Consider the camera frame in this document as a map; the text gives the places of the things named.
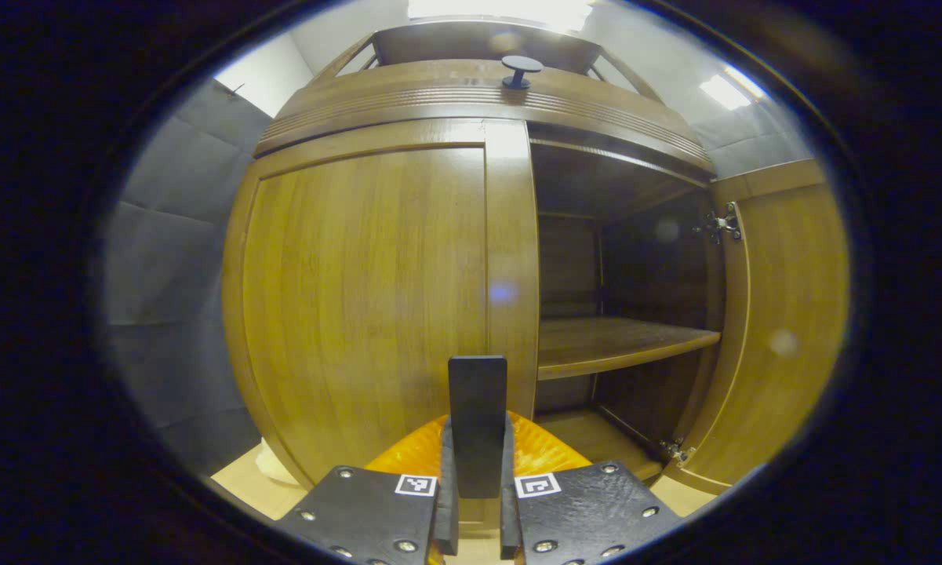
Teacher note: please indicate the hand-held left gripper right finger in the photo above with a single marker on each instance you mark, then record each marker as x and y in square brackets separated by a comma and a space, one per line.
[510, 518]

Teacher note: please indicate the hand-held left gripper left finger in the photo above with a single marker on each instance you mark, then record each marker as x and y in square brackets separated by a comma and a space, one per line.
[447, 510]

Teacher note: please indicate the wooden shoe cabinet door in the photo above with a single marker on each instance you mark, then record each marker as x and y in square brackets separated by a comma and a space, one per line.
[792, 314]
[361, 298]

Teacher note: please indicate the wooden double-door shoe cabinet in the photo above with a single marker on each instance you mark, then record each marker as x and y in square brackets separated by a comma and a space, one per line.
[635, 259]

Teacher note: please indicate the metal door hinge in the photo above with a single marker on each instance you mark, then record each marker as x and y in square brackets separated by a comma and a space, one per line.
[720, 224]
[677, 451]

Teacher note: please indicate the wooden cabinet drawer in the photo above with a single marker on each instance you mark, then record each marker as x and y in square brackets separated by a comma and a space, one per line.
[439, 94]

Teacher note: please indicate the wooden inner shelf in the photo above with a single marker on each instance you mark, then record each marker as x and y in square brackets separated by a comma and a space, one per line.
[612, 341]

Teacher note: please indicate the black round drawer knob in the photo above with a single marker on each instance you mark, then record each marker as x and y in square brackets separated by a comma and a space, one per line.
[521, 69]

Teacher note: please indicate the small ceiling light panel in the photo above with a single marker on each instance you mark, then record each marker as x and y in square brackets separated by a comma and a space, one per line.
[728, 90]

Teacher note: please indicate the large ceiling light panel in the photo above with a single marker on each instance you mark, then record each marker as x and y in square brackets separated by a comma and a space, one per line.
[502, 12]

